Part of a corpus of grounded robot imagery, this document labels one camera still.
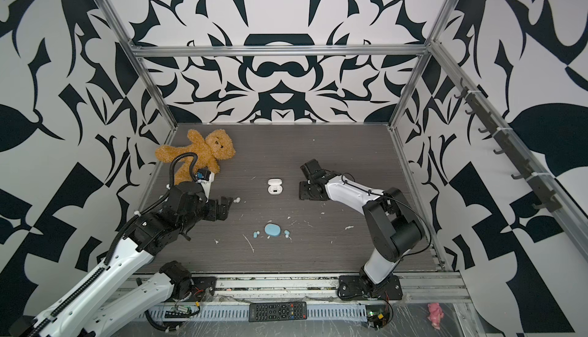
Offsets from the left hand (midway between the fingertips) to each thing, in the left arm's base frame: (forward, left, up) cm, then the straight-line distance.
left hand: (218, 194), depth 75 cm
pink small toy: (-33, -65, -17) cm, 75 cm away
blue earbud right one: (-7, -21, -18) cm, 29 cm away
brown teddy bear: (+28, +8, -10) cm, 31 cm away
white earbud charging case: (+12, -17, -18) cm, 27 cm away
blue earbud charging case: (-6, -16, -18) cm, 25 cm away
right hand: (+8, -30, -15) cm, 35 cm away
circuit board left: (-29, +10, -19) cm, 36 cm away
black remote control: (-30, -19, -18) cm, 40 cm away
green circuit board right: (-32, -49, -20) cm, 62 cm away
